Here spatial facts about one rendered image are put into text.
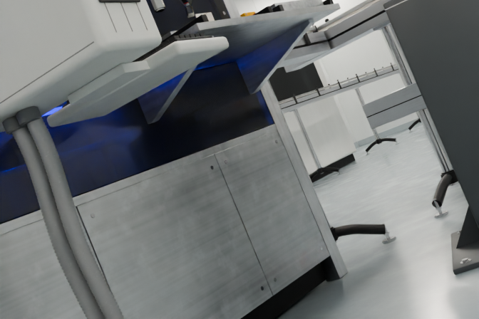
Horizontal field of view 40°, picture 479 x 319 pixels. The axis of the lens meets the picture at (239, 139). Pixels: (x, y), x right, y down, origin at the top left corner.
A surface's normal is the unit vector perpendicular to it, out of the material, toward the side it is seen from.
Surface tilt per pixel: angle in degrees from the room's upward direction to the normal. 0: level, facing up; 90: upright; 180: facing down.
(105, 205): 90
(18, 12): 90
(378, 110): 90
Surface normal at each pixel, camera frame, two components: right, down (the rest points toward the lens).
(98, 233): 0.69, -0.31
